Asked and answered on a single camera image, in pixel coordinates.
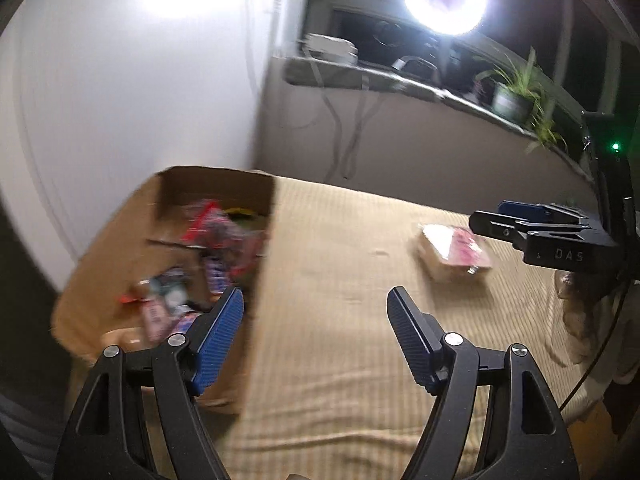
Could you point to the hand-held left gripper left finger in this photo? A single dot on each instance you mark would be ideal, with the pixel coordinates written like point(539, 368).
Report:
point(220, 335)

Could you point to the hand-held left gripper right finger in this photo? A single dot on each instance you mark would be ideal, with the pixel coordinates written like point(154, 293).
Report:
point(410, 340)

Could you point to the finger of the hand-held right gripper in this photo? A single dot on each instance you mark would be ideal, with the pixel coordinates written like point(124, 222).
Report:
point(560, 250)
point(525, 211)

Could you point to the brown cardboard box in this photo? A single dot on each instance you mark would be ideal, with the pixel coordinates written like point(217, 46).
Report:
point(261, 280)

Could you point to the pink bread package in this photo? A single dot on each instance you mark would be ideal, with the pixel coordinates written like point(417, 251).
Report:
point(450, 250)

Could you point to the pile of mixed snack packets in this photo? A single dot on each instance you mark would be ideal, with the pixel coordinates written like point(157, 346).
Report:
point(220, 240)

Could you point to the fluffy beige cloth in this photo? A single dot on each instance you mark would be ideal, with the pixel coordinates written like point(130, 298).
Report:
point(585, 310)

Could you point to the striped beige blanket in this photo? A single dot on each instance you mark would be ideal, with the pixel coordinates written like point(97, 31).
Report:
point(340, 260)

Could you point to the potted green plant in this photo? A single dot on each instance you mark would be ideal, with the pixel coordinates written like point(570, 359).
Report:
point(510, 102)

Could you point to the grey window sill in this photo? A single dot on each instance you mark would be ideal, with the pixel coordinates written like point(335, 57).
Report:
point(350, 75)

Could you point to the white device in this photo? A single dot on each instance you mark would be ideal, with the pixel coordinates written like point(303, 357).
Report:
point(330, 47)

